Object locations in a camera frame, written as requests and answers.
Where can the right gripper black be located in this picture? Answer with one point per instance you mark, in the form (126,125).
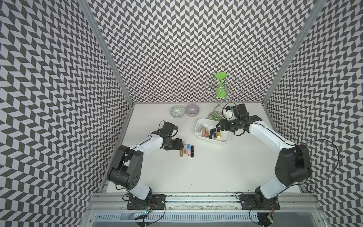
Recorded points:
(223,125)

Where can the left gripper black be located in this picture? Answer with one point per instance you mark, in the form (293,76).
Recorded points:
(178,145)

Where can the black lipstick short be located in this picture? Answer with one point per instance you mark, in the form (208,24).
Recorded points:
(215,133)

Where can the white storage box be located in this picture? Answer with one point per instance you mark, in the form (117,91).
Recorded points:
(210,124)

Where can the peach lipstick tube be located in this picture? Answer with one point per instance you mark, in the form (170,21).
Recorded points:
(204,131)

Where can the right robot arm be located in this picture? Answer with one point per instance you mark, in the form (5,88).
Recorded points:
(293,163)

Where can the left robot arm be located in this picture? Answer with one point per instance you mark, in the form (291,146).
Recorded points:
(126,166)

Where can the blue pink lipstick tube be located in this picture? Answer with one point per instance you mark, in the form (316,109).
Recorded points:
(188,149)

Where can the green patterned bowl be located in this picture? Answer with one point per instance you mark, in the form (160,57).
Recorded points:
(177,111)

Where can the purple bowl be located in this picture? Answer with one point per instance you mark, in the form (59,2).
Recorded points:
(192,110)

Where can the chrome jewelry stand green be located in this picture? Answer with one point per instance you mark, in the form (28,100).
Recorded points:
(222,88)

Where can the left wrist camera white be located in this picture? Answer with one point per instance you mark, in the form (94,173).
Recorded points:
(168,128)

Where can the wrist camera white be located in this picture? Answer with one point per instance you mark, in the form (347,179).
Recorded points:
(168,128)
(239,112)

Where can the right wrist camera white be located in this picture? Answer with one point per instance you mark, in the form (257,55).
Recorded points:
(239,112)

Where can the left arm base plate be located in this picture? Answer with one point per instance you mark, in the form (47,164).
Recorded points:
(156,201)

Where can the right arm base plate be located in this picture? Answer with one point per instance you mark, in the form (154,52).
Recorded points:
(259,203)

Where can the aluminium front rail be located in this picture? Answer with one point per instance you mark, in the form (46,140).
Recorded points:
(289,202)

